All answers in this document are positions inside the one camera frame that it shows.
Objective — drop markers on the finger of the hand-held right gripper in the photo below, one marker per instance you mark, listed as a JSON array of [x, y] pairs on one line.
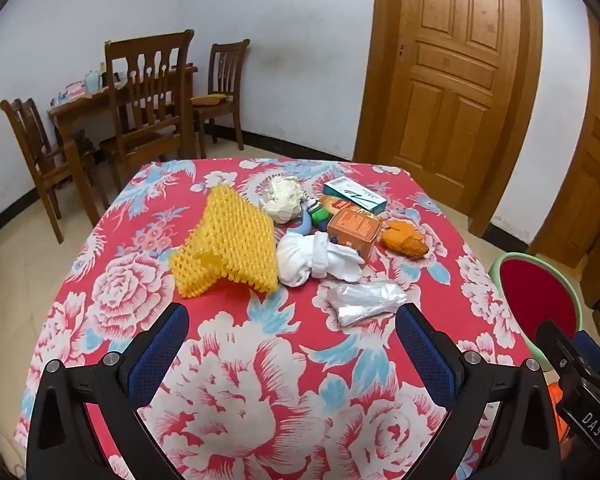
[[592, 355], [562, 360]]

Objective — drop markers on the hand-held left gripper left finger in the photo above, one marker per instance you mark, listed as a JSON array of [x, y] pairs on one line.
[[160, 355]]

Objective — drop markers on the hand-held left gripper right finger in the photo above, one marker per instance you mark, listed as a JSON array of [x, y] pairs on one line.
[[427, 355]]

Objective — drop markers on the green-rimmed red basin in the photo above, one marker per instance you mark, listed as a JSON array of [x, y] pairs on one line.
[[535, 300]]

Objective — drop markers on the clear plastic bag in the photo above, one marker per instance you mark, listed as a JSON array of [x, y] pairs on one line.
[[365, 302]]

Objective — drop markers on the yellow foam fruit net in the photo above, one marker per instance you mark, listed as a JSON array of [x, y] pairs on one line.
[[230, 240]]

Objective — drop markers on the orange cardboard box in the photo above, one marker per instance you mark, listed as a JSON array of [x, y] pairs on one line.
[[352, 232]]

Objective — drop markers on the white cloth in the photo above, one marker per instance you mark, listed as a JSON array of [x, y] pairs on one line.
[[305, 260]]

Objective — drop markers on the orange snack packet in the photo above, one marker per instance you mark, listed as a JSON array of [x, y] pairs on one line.
[[341, 206]]

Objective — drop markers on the teal and white box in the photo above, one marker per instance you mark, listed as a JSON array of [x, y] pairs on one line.
[[355, 195]]

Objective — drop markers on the green toy figure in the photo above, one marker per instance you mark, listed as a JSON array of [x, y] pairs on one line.
[[320, 212]]

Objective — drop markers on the cream tissue paper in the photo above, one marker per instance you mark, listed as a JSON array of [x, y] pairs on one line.
[[282, 199]]

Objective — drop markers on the orange plastic stool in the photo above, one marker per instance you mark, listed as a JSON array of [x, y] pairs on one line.
[[556, 410]]

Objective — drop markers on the red floral tablecloth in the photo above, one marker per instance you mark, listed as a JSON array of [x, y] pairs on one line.
[[280, 385]]

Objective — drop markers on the plain wooden door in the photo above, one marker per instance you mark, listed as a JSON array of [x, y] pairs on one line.
[[585, 185]]

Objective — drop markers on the low wooden chair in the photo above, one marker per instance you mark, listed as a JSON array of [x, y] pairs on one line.
[[40, 150]]

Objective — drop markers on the wooden dining table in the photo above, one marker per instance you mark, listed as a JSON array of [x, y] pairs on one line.
[[80, 110]]

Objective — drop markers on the yellow seat cushion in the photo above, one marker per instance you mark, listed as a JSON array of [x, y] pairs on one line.
[[210, 99]]

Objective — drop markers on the tall-backed wooden chair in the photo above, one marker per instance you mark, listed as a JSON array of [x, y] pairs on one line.
[[145, 90]]

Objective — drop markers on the panelled wooden door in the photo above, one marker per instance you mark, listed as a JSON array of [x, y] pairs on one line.
[[445, 85]]

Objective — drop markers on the pile of small household items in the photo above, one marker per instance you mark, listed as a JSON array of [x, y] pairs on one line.
[[87, 85]]

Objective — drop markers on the wooden chair with cushion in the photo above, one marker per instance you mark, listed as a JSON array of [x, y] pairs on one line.
[[225, 75]]

